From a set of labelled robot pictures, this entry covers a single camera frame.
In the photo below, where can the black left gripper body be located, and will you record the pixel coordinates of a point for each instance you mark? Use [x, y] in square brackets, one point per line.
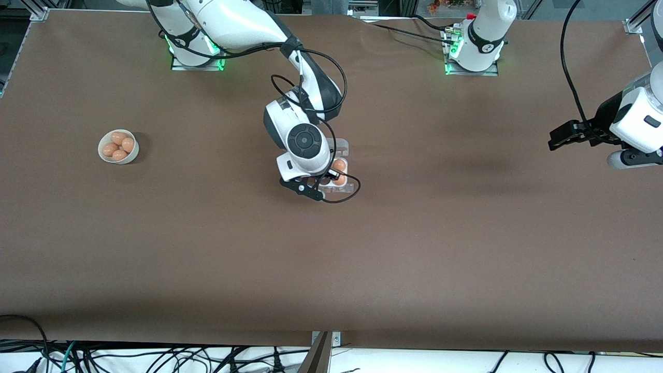
[604, 118]

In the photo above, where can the clear plastic egg carton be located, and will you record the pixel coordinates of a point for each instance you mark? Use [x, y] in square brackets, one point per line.
[343, 147]

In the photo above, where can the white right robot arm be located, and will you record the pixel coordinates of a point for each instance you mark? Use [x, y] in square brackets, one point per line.
[238, 23]

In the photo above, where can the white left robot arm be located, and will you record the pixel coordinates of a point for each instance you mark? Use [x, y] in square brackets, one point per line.
[484, 36]

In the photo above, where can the brown egg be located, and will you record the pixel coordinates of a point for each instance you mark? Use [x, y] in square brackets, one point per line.
[128, 144]
[119, 155]
[340, 180]
[109, 149]
[118, 138]
[340, 165]

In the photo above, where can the brown table mat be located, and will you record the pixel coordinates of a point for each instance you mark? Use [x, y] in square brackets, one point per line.
[331, 259]

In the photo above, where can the white round bowl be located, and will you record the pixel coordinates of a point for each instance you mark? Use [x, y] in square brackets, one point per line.
[130, 155]

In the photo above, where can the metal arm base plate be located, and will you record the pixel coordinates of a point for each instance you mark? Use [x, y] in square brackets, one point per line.
[178, 66]
[492, 72]

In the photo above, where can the aluminium corner bracket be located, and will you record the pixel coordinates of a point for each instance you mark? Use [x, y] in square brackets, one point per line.
[634, 26]
[40, 14]

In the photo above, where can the metal table edge bracket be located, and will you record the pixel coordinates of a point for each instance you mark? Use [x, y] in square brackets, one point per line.
[336, 339]

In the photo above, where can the dark camera mount post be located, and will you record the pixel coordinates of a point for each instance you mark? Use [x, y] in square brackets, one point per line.
[316, 360]

